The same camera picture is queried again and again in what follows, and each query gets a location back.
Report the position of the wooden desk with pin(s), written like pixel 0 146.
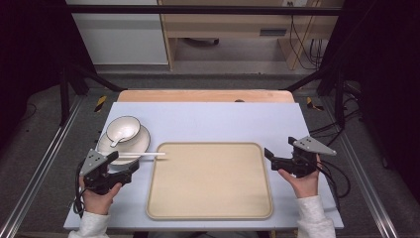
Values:
pixel 231 24

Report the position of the white ceramic spoon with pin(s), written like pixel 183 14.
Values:
pixel 121 135

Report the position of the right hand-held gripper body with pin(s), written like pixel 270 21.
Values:
pixel 305 160

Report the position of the black curtain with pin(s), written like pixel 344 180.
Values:
pixel 386 66
pixel 29 49

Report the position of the white cabinet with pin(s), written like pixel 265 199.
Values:
pixel 119 36

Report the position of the beige rectangular tray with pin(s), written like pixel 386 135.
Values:
pixel 209 181

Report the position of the yellow black tape strip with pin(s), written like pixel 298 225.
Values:
pixel 310 103
pixel 100 103

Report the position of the white bowl with dark rim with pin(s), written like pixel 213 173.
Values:
pixel 127 125

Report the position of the black frame bar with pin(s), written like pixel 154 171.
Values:
pixel 198 10

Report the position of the aluminium floor rail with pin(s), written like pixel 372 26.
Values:
pixel 366 185
pixel 39 172

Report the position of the wooden table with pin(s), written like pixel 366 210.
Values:
pixel 198 95

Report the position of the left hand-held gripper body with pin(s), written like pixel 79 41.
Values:
pixel 99 180

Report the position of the person's right hand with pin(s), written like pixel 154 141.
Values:
pixel 305 186

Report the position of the light blue table board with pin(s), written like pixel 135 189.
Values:
pixel 214 122

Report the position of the white plate with dark rim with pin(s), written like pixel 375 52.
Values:
pixel 140 143

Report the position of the person's left hand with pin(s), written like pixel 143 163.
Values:
pixel 97 203

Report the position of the black metal stand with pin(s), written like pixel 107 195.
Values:
pixel 64 95
pixel 339 99

